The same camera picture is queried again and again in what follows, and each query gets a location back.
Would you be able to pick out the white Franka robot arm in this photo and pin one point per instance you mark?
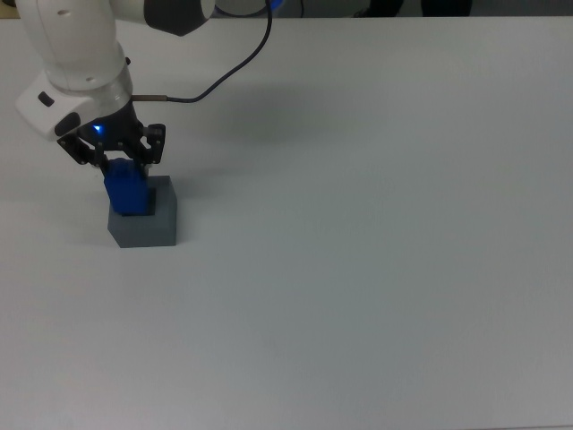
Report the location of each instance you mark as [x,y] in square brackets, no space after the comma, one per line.
[71,45]

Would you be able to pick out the dark office furniture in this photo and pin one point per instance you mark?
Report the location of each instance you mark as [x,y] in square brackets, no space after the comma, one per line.
[380,6]
[447,5]

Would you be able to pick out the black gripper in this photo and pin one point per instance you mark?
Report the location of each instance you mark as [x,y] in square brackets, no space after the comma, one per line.
[118,134]

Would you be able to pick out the blue block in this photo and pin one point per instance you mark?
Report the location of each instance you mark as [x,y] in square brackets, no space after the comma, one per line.
[125,192]

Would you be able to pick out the grey hollow cuboid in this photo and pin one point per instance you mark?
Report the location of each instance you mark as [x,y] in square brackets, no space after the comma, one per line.
[147,230]

